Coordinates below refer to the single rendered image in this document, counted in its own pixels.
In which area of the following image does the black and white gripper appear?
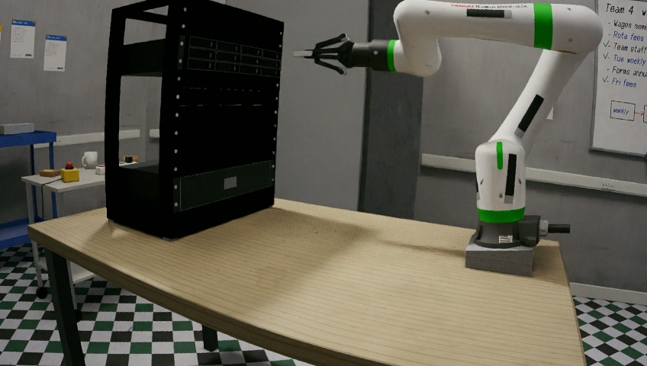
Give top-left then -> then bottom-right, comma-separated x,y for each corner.
293,34 -> 371,75

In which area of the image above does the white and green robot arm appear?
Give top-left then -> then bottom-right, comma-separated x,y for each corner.
369,0 -> 603,249

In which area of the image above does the black server rack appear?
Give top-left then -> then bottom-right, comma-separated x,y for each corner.
105,0 -> 284,242

